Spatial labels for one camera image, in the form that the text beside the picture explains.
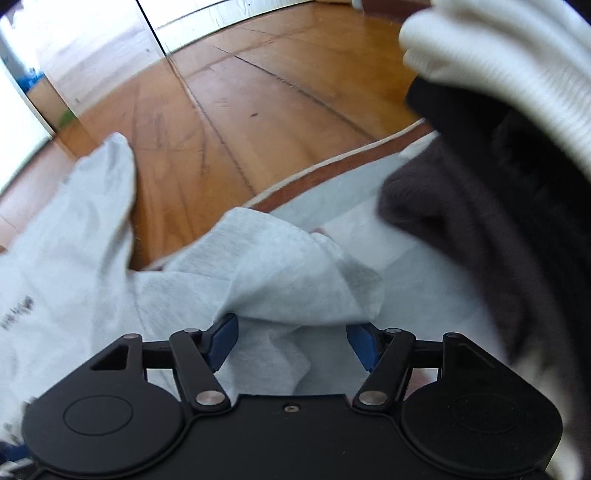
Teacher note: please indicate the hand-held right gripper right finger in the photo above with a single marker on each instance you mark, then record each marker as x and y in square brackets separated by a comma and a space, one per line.
[362, 346]

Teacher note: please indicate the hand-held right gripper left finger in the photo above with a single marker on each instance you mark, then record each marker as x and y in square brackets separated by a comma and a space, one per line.
[224, 341]

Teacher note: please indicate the light grey t-shirt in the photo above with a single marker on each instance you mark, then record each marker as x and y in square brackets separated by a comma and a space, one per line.
[254, 258]

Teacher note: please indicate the dark brown folded garment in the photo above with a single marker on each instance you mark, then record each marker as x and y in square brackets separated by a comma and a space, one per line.
[438, 198]

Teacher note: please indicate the black folded garment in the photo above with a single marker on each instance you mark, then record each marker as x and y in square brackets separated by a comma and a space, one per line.
[554, 207]

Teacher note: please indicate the small green thing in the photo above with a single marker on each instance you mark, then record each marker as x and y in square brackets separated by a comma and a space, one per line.
[65, 119]

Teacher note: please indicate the cardboard box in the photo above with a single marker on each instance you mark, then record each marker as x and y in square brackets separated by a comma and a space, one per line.
[44, 106]

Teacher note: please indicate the white door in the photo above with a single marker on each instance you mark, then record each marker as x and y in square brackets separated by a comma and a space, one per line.
[18, 106]

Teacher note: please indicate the cream ribbed folded garment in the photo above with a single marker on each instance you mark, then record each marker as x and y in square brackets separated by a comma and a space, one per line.
[498, 55]

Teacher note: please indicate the blue bag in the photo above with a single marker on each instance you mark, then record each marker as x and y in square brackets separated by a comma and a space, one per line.
[31, 81]

